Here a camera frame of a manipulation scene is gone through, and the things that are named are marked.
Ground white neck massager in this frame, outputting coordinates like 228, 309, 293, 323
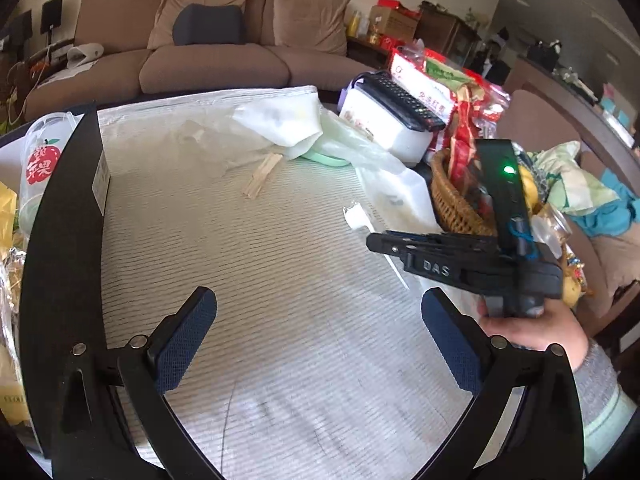
66, 44, 105, 68

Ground clear cup with apple print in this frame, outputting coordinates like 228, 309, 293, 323
19, 112, 81, 233

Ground dark storage box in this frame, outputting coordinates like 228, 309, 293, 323
0, 101, 112, 461

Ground white tissue pack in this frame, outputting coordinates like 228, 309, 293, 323
339, 72, 435, 163

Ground bananas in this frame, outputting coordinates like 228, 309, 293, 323
517, 165, 543, 216

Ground white plastic bag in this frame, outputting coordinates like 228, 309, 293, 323
232, 95, 326, 161

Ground dark wooden cabinet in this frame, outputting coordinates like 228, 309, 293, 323
415, 5, 483, 68

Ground translucent plastic bag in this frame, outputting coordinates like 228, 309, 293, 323
300, 110, 436, 241

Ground black remote control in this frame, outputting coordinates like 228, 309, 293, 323
367, 77, 446, 131
360, 82, 436, 134

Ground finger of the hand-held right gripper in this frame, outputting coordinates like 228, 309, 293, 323
366, 232, 498, 257
385, 230, 496, 243

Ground black speaker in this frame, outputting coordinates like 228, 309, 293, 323
10, 10, 33, 43
41, 0, 64, 31

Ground brown sofa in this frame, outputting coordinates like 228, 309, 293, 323
25, 0, 386, 121

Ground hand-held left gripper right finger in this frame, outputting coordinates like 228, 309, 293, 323
421, 287, 586, 480

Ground red snack packets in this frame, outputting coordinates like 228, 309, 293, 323
440, 80, 511, 181

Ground green plastic bowl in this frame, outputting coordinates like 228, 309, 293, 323
300, 147, 351, 168

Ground yellow packet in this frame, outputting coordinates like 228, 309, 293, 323
0, 182, 21, 241

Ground cardboard box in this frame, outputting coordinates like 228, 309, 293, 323
370, 5, 418, 43

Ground person's right forearm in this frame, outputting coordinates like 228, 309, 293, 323
572, 342, 640, 473

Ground white plastic wrapper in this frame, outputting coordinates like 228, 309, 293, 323
342, 202, 408, 288

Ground navy lumbar pillow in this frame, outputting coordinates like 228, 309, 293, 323
173, 4, 246, 46

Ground striped tablecloth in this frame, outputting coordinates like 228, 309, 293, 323
95, 86, 531, 480

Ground glass jar with brown lid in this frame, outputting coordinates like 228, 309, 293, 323
532, 205, 573, 258

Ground wicker basket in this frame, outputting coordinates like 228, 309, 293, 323
430, 149, 498, 235

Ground green snack bag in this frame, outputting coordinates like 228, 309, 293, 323
424, 50, 476, 86

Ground red and white snack bag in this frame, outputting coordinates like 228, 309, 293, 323
387, 47, 461, 126

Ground bundle of wooden sticks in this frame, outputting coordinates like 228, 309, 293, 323
242, 154, 283, 198

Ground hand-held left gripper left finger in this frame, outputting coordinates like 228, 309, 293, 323
59, 286, 218, 480

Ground person's right hand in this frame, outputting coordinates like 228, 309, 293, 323
477, 301, 589, 373

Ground tan upholstered chair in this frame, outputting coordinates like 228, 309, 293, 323
492, 90, 640, 351

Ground gold foil snack wrapper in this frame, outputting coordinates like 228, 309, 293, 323
0, 247, 28, 356

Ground mint and teal cloth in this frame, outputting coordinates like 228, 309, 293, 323
530, 140, 640, 236

